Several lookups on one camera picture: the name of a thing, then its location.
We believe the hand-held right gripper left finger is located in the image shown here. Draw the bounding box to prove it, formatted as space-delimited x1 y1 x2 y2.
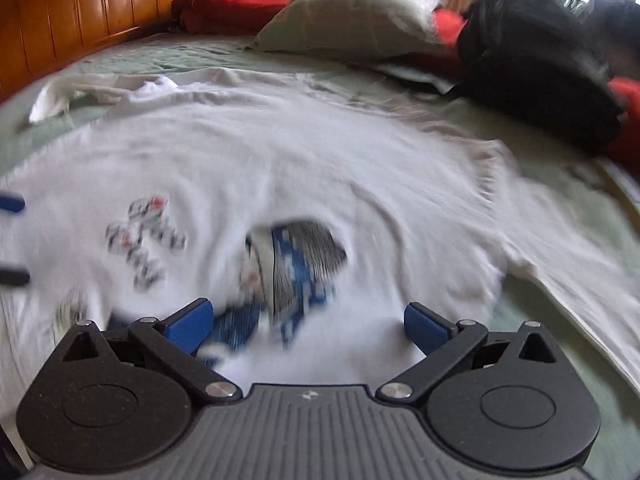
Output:
60 297 242 407

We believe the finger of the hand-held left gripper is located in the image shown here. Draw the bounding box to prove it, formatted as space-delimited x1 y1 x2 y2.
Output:
0 191 27 215
0 268 32 289

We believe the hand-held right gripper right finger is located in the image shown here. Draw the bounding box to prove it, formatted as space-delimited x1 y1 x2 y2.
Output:
375 301 559 407

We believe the white printed t-shirt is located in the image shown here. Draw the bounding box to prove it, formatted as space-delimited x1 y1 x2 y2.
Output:
0 69 639 411

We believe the green checked bed blanket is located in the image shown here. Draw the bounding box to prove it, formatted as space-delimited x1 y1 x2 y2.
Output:
0 32 640 480

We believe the wooden headboard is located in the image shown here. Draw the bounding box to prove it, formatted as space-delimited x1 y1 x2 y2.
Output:
0 0 257 106

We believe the black backpack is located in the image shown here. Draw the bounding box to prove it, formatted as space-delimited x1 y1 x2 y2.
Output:
452 0 627 157

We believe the red pillow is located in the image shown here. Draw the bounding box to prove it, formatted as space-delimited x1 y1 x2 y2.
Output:
171 0 307 37

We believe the red quilt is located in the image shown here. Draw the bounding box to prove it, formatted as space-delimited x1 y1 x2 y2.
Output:
400 7 640 173

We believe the grey pillow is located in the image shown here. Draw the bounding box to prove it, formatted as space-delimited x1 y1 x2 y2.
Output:
245 0 452 62

